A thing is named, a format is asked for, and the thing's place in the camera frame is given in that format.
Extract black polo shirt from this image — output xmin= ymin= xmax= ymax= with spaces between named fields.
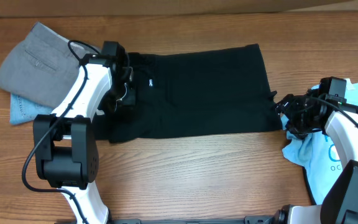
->
xmin=93 ymin=44 xmax=282 ymax=143

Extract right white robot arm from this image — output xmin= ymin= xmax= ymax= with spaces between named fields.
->
xmin=274 ymin=94 xmax=358 ymax=223

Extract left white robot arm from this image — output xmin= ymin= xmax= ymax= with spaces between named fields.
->
xmin=29 ymin=54 xmax=133 ymax=223

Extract light blue printed t-shirt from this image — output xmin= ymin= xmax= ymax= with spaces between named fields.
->
xmin=282 ymin=79 xmax=358 ymax=205

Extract folded grey trousers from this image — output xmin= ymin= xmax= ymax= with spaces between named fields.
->
xmin=0 ymin=22 xmax=79 ymax=108

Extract folded blue jeans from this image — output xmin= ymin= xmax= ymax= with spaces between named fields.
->
xmin=9 ymin=94 xmax=53 ymax=125

